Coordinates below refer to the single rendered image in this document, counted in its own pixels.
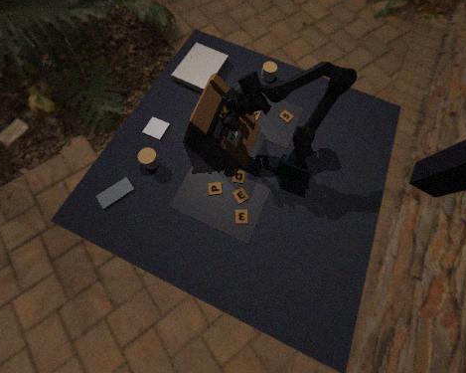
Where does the white paper ticket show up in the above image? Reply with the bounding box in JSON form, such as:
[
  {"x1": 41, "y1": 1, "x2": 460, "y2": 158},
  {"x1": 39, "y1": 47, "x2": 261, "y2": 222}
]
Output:
[{"x1": 227, "y1": 130, "x2": 241, "y2": 147}]

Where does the brown wooden board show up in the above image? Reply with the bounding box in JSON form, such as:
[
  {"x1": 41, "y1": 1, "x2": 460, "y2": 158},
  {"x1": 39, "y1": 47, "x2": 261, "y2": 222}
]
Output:
[{"x1": 183, "y1": 73, "x2": 260, "y2": 167}]

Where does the orange tile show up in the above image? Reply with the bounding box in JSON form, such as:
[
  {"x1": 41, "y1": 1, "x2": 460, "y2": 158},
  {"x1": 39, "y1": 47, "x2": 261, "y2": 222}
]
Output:
[
  {"x1": 233, "y1": 187, "x2": 249, "y2": 204},
  {"x1": 219, "y1": 106, "x2": 229, "y2": 117}
]

